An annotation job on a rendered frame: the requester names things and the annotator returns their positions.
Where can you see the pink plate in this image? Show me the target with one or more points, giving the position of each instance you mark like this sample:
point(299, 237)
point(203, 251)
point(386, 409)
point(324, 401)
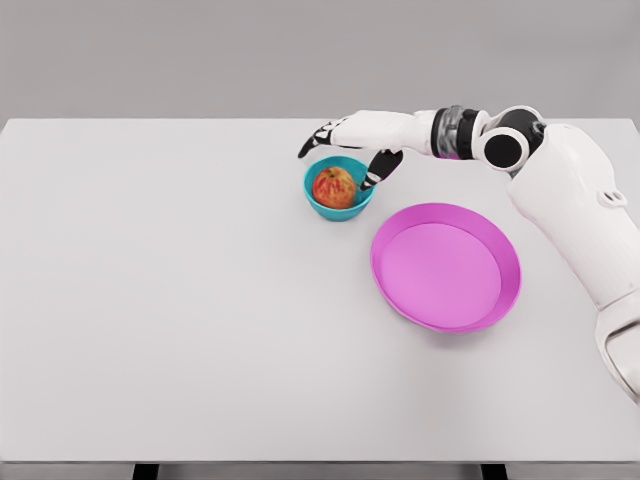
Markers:
point(440, 270)

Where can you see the blue bowl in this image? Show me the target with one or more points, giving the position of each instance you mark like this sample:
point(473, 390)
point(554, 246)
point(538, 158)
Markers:
point(336, 212)

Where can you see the red yellow apple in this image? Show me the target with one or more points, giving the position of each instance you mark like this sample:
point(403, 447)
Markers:
point(334, 187)

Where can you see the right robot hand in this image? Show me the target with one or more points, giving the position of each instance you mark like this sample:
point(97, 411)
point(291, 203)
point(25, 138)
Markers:
point(365, 129)

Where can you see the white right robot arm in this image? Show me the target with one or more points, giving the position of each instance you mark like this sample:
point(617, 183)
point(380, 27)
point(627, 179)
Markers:
point(550, 170)

